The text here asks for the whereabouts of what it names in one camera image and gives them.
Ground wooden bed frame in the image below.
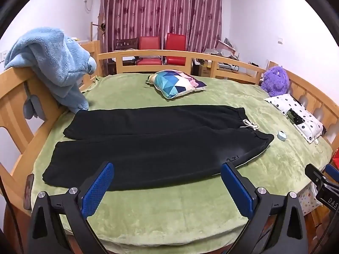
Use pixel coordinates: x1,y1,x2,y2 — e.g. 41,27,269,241
0,40,339,254

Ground cardboard box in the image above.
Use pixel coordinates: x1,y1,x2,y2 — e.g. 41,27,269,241
198,65,211,77

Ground black track pants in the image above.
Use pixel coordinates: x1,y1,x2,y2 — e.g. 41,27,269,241
43,105,274,191

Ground purple plush toy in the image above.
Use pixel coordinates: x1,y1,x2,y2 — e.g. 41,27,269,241
261,66,290,97

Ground maroon striped curtain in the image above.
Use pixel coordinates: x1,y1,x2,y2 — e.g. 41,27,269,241
99,0,222,52

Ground light blue plush blanket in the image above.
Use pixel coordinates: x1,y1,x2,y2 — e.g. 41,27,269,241
4,27,97,113

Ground left red chair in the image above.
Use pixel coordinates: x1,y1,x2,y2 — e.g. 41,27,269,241
136,36,163,65

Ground dark wooden chair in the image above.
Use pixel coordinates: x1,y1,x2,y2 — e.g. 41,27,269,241
114,38,139,66

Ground white black dotted pillow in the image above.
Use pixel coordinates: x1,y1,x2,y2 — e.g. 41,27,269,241
265,94,324,144

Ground small light blue case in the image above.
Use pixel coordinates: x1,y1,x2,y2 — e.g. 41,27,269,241
277,131,287,141

